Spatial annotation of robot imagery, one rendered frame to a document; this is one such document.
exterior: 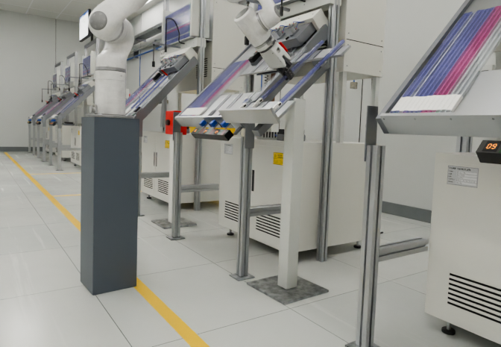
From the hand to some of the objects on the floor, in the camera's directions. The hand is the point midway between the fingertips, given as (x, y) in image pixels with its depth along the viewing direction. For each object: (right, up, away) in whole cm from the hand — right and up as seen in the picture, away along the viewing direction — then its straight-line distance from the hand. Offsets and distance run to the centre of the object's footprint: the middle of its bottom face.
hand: (288, 74), depth 170 cm
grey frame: (-19, -86, +63) cm, 108 cm away
